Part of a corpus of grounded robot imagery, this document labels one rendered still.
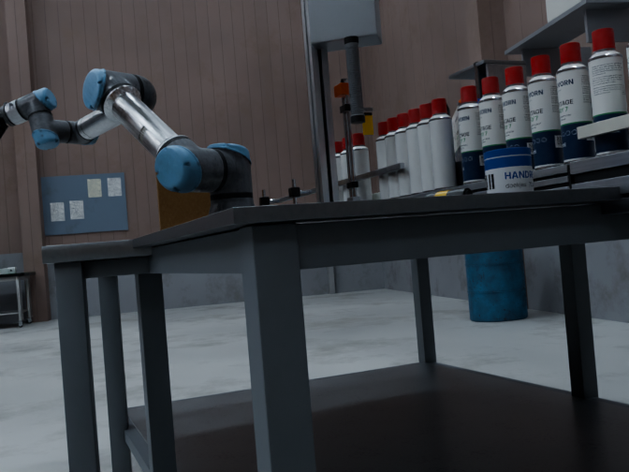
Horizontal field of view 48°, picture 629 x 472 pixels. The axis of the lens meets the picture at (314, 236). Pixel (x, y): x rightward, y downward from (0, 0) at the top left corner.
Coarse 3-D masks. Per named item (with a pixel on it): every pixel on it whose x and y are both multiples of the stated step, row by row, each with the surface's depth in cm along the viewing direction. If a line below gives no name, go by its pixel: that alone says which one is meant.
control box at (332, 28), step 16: (320, 0) 177; (336, 0) 176; (352, 0) 176; (368, 0) 175; (320, 16) 177; (336, 16) 176; (352, 16) 176; (368, 16) 175; (320, 32) 177; (336, 32) 176; (352, 32) 176; (368, 32) 175; (320, 48) 182; (336, 48) 183
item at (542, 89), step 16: (544, 64) 126; (544, 80) 125; (544, 96) 125; (544, 112) 125; (544, 128) 125; (560, 128) 126; (544, 144) 125; (560, 144) 125; (544, 160) 125; (560, 160) 125
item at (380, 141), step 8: (384, 128) 182; (384, 136) 181; (376, 144) 182; (384, 144) 181; (376, 152) 183; (384, 152) 181; (384, 160) 181; (384, 176) 181; (384, 184) 181; (384, 192) 181
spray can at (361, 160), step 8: (352, 136) 198; (360, 136) 197; (360, 144) 197; (360, 152) 196; (368, 152) 198; (360, 160) 196; (368, 160) 197; (360, 168) 196; (368, 168) 197; (360, 184) 196; (368, 184) 196; (360, 192) 196; (368, 192) 196
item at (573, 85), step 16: (560, 48) 121; (576, 48) 119; (576, 64) 119; (560, 80) 120; (576, 80) 118; (560, 96) 120; (576, 96) 118; (560, 112) 121; (576, 112) 118; (576, 128) 118; (576, 144) 118; (592, 144) 119; (576, 160) 118
